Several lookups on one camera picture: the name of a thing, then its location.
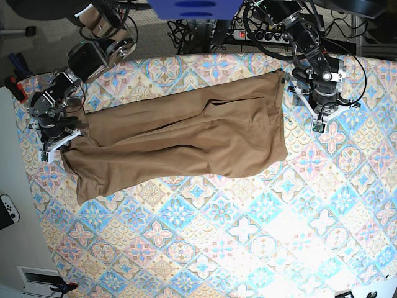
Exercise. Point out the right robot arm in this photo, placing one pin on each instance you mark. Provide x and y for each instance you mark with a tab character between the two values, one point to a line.
107	42

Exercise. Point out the brown t-shirt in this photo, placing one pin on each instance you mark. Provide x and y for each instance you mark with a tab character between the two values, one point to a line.
233	130

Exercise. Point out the white game controller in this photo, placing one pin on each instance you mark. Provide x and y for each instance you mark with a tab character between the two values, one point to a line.
10	207

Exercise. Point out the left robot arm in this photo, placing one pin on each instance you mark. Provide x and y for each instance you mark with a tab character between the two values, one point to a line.
317	78

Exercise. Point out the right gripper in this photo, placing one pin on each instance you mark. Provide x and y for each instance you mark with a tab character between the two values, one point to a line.
53	136

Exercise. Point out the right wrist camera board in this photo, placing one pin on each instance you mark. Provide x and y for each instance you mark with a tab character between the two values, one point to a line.
46	156

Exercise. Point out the white power strip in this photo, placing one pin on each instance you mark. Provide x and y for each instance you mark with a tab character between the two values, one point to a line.
262	36

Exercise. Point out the blue handled clamp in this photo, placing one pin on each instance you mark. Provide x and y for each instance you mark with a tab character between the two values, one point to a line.
21	68

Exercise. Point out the red black table clamp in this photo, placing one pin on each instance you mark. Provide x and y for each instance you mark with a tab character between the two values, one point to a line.
15	88

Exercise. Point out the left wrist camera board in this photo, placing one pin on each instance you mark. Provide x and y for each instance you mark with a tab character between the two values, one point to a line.
318	126

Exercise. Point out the white wall vent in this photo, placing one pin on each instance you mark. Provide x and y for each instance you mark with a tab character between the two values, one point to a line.
38	282

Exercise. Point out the orange black bottom clamp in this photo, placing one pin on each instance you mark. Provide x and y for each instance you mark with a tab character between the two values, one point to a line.
64	288

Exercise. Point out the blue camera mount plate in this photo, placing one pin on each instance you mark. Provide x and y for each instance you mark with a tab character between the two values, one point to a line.
195	9

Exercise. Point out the patterned tile tablecloth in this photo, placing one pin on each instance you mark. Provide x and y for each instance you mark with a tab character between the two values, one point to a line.
321	221

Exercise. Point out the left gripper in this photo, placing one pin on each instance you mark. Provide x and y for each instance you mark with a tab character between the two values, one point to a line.
323	103

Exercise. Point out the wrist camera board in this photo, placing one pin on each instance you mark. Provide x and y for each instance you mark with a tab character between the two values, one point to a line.
46	156
318	126

